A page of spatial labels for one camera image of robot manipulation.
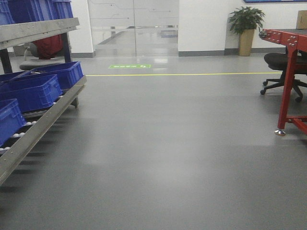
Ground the cardboard box on red table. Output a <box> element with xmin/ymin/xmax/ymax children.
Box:
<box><xmin>296</xmin><ymin>10</ymin><xmax>307</xmax><ymax>29</ymax></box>

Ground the glass double door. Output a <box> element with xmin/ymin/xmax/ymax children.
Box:
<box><xmin>88</xmin><ymin>0</ymin><xmax>179</xmax><ymax>57</ymax></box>

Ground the blue plastic crate far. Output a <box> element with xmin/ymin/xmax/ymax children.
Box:
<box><xmin>16</xmin><ymin>61</ymin><xmax>83</xmax><ymax>90</ymax></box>

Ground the blue plastic crate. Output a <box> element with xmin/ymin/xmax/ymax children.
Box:
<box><xmin>0</xmin><ymin>74</ymin><xmax>62</xmax><ymax>112</ymax></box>
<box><xmin>16</xmin><ymin>61</ymin><xmax>83</xmax><ymax>90</ymax></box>
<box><xmin>0</xmin><ymin>99</ymin><xmax>26</xmax><ymax>146</ymax></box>

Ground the blue plastic crate middle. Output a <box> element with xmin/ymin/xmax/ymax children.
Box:
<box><xmin>0</xmin><ymin>74</ymin><xmax>62</xmax><ymax>112</ymax></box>

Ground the grey chair with red jacket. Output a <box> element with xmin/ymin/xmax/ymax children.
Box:
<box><xmin>19</xmin><ymin>35</ymin><xmax>64</xmax><ymax>70</ymax></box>

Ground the potted green plant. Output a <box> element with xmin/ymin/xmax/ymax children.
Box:
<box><xmin>228</xmin><ymin>6</ymin><xmax>265</xmax><ymax>57</ymax></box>

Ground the black office chair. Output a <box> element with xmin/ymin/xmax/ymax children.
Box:
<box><xmin>260</xmin><ymin>53</ymin><xmax>307</xmax><ymax>103</ymax></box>

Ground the red metal conveyor table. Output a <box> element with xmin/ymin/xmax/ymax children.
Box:
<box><xmin>259</xmin><ymin>29</ymin><xmax>307</xmax><ymax>136</ymax></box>

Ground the blue plastic crate near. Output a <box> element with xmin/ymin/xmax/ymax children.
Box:
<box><xmin>0</xmin><ymin>99</ymin><xmax>26</xmax><ymax>146</ymax></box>

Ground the grey metal roller rack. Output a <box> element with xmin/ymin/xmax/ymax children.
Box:
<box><xmin>0</xmin><ymin>18</ymin><xmax>86</xmax><ymax>184</ymax></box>

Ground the blue crates upper shelf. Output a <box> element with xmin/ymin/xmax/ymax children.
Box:
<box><xmin>0</xmin><ymin>0</ymin><xmax>73</xmax><ymax>25</ymax></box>

